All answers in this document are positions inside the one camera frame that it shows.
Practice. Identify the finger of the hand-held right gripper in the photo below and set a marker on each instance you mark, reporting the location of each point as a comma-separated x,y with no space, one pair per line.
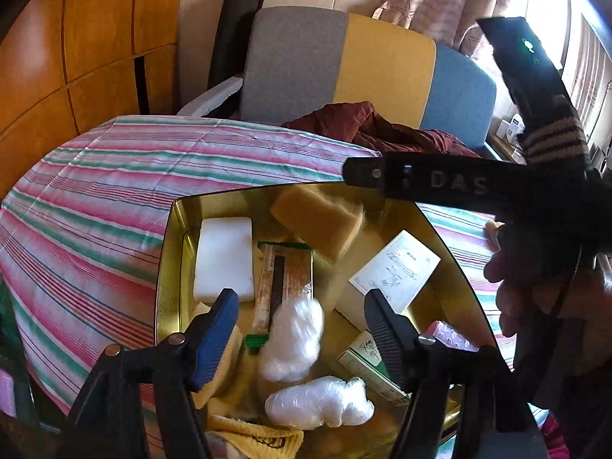
382,174

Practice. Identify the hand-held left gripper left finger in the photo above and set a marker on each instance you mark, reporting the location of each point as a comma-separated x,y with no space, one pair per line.
215,344

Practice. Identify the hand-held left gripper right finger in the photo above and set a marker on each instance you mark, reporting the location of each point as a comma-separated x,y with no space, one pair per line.
387,344

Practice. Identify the green and white box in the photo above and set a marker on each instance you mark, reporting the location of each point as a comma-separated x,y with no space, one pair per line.
363,363

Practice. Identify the pink bubble packet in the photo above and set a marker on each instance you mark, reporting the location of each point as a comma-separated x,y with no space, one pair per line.
449,337

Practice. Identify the gold tin box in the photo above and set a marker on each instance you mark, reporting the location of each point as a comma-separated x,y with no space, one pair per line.
334,287

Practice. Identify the white plastic wad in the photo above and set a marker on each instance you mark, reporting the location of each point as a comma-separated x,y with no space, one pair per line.
294,339
320,401

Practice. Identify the yellow sponge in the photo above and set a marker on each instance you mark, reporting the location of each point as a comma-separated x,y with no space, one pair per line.
315,220

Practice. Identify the white paper card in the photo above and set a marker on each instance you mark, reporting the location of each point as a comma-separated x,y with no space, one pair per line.
397,263

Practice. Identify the brown comb packet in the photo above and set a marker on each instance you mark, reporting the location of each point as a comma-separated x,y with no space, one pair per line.
287,277

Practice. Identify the yellow cloth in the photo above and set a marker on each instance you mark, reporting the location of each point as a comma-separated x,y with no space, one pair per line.
258,440

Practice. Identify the person's right hand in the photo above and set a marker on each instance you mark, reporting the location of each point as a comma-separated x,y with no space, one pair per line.
526,287

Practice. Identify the maroon cloth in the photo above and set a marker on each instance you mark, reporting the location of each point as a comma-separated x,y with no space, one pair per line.
373,126

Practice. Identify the small white box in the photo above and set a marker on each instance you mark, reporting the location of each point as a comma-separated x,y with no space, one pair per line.
503,131
516,125

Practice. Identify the white rectangular bar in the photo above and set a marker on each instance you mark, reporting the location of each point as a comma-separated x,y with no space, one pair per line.
222,258

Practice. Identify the grey yellow blue chair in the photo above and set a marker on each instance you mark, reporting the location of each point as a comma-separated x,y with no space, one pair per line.
382,67

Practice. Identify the striped tablecloth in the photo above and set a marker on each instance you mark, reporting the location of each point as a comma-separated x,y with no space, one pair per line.
95,201

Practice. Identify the black rolled mat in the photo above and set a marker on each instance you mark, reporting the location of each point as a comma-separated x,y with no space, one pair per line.
234,38

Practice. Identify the wooden cabinet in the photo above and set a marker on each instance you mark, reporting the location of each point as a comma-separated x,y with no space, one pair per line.
86,33

